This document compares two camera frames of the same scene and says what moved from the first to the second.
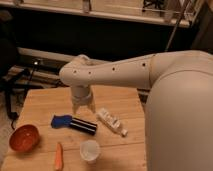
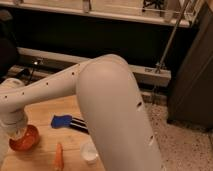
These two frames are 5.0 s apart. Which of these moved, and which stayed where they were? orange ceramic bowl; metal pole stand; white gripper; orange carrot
Moved: white gripper
Stayed: orange ceramic bowl; orange carrot; metal pole stand
